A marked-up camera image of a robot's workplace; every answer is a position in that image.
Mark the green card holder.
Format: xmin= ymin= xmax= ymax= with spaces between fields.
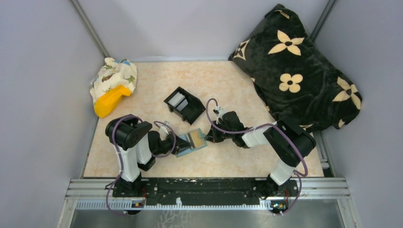
xmin=175 ymin=128 xmax=207 ymax=158

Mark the black plastic box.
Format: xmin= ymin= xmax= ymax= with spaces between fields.
xmin=164 ymin=86 xmax=206 ymax=125

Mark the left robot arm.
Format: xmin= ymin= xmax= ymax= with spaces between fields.
xmin=105 ymin=114 xmax=193 ymax=198

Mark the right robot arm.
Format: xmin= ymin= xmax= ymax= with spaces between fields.
xmin=206 ymin=107 xmax=316 ymax=196

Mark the white card in box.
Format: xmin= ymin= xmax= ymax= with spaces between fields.
xmin=168 ymin=92 xmax=184 ymax=107

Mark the yellow plastic object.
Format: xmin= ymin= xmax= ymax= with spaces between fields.
xmin=94 ymin=85 xmax=132 ymax=118

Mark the black floral blanket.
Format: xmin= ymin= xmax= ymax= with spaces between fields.
xmin=229 ymin=4 xmax=363 ymax=132

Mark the dinosaur print cloth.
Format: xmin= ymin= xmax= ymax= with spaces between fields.
xmin=90 ymin=57 xmax=137 ymax=103

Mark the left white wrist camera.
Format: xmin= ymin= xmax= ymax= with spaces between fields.
xmin=159 ymin=121 xmax=170 ymax=138

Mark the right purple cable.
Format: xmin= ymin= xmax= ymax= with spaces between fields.
xmin=206 ymin=98 xmax=309 ymax=216

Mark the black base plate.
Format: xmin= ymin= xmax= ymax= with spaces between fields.
xmin=112 ymin=178 xmax=298 ymax=206

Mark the aluminium frame rail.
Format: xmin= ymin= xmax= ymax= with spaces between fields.
xmin=65 ymin=178 xmax=350 ymax=210

